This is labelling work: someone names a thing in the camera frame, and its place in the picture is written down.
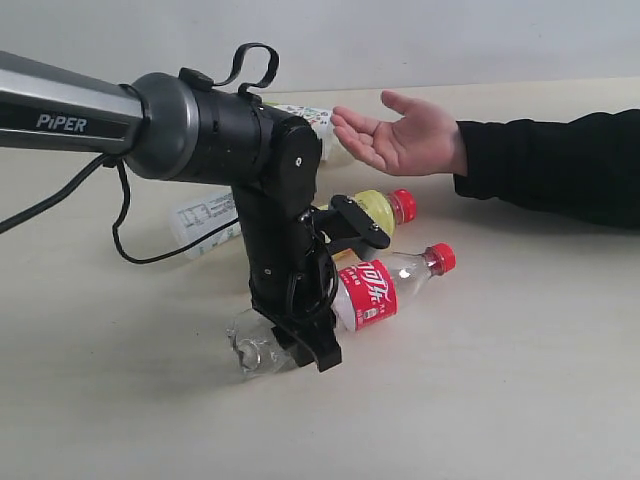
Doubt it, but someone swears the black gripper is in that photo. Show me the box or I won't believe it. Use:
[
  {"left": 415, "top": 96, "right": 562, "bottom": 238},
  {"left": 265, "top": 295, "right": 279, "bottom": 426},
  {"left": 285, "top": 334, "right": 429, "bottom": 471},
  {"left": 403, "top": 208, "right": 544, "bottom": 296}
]
[{"left": 232, "top": 184, "right": 342, "bottom": 372}]

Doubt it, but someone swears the clear cola bottle red label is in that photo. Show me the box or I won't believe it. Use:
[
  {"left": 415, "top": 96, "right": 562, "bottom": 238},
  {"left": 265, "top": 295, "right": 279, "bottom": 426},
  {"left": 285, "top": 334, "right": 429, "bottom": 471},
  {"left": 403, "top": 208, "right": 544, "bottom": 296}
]
[{"left": 227, "top": 243, "right": 456, "bottom": 379}]

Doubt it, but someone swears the yellow bottle red cap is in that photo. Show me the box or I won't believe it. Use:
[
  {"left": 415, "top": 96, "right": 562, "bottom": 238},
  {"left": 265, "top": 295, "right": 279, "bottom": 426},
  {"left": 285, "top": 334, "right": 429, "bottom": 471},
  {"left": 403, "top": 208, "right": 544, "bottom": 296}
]
[{"left": 319, "top": 189, "right": 417, "bottom": 261}]

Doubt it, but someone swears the white bottle green label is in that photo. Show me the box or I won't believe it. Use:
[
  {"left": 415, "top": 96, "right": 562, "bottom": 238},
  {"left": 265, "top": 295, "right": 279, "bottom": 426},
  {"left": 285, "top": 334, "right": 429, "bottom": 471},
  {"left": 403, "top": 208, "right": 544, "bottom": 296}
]
[{"left": 168, "top": 187, "right": 241, "bottom": 260}]

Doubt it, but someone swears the clear bottle white printed label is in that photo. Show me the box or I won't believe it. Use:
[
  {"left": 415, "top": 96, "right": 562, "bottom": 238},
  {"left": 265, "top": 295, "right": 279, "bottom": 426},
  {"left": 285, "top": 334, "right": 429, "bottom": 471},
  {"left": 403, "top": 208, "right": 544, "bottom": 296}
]
[{"left": 259, "top": 102, "right": 351, "bottom": 169}]

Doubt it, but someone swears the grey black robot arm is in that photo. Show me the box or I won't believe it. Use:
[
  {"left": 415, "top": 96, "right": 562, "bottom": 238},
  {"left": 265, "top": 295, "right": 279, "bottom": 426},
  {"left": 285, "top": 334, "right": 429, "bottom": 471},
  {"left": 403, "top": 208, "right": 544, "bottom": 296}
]
[{"left": 1, "top": 52, "right": 342, "bottom": 371}]

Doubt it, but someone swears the forearm in black sleeve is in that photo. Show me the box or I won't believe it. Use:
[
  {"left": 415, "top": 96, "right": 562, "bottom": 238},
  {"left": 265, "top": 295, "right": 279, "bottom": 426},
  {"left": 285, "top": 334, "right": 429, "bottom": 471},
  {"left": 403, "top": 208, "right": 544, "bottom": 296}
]
[{"left": 454, "top": 109, "right": 639, "bottom": 230}]

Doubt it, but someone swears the bare open human hand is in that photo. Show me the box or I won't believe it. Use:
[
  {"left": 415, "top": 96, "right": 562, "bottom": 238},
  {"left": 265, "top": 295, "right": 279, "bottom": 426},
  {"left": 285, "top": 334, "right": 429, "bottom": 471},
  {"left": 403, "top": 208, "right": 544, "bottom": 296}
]
[{"left": 331, "top": 90, "right": 468, "bottom": 176}]

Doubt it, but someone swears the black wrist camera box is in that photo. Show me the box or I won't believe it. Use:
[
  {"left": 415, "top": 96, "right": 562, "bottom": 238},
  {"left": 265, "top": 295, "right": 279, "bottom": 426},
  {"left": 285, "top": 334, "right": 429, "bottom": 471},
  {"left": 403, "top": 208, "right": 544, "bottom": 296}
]
[{"left": 312, "top": 195, "right": 390, "bottom": 261}]

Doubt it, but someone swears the black cable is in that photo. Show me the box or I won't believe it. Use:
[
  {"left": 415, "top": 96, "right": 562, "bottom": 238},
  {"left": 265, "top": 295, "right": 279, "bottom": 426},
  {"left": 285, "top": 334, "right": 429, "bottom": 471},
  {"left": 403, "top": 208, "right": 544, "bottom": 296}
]
[{"left": 0, "top": 152, "right": 241, "bottom": 265}]

